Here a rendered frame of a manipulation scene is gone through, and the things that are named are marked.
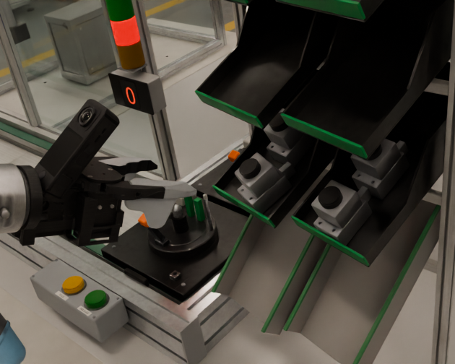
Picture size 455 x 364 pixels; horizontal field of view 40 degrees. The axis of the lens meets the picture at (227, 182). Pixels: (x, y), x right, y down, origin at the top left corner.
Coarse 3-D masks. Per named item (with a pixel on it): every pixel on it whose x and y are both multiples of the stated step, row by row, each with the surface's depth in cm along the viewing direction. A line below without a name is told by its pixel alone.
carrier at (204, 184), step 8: (248, 136) 150; (216, 168) 144; (224, 168) 144; (208, 176) 142; (216, 176) 141; (192, 184) 140; (200, 184) 139; (208, 184) 139; (200, 192) 137; (208, 192) 136; (216, 192) 136; (208, 200) 136; (216, 200) 134; (224, 200) 133; (232, 208) 132; (240, 208) 130; (248, 216) 129
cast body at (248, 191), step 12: (252, 156) 89; (240, 168) 87; (252, 168) 86; (264, 168) 86; (276, 168) 89; (288, 168) 90; (240, 180) 87; (252, 180) 86; (264, 180) 86; (276, 180) 87; (240, 192) 90; (252, 192) 87; (264, 192) 88; (276, 192) 89; (252, 204) 87; (264, 204) 89
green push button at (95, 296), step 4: (92, 292) 114; (96, 292) 114; (100, 292) 113; (104, 292) 113; (88, 296) 113; (92, 296) 113; (96, 296) 113; (100, 296) 113; (104, 296) 112; (84, 300) 112; (88, 300) 112; (92, 300) 112; (96, 300) 112; (100, 300) 112; (104, 300) 112; (88, 304) 112; (92, 304) 111; (96, 304) 111; (100, 304) 112
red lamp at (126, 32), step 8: (112, 24) 120; (120, 24) 120; (128, 24) 120; (136, 24) 122; (120, 32) 121; (128, 32) 121; (136, 32) 122; (120, 40) 122; (128, 40) 121; (136, 40) 123
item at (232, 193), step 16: (256, 128) 96; (256, 144) 97; (320, 144) 87; (240, 160) 96; (272, 160) 95; (304, 160) 92; (320, 160) 88; (224, 176) 95; (304, 176) 87; (224, 192) 93; (288, 192) 90; (304, 192) 88; (272, 208) 89; (288, 208) 87; (272, 224) 86
